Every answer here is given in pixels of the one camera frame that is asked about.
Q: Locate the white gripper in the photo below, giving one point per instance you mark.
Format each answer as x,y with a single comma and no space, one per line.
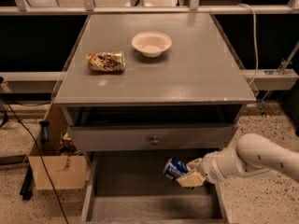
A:
209,168

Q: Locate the blue pepsi can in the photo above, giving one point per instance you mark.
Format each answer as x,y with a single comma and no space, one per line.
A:
175,169

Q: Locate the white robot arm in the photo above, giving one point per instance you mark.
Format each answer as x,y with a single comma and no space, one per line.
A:
252,156

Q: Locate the grey closed top drawer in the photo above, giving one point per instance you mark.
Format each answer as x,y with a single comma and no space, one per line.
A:
123,138

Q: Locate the round brass drawer knob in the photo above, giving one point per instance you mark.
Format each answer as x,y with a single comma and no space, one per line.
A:
154,140

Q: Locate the open grey middle drawer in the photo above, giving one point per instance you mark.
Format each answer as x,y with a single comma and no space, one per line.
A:
129,187

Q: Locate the grey wooden drawer cabinet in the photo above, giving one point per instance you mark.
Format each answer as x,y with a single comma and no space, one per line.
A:
196,81

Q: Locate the gold brown crushed snack can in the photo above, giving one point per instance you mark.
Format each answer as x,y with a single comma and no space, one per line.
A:
112,61

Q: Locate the brown cardboard box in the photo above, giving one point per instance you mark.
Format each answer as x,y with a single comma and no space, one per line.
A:
52,163

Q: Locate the white paper bowl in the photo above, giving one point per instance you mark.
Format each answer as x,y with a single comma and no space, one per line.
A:
151,44

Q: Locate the metal railing frame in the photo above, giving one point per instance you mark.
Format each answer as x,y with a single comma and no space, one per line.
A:
217,7

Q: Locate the black cylindrical handle tool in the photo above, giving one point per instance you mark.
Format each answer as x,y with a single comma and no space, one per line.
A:
44,137

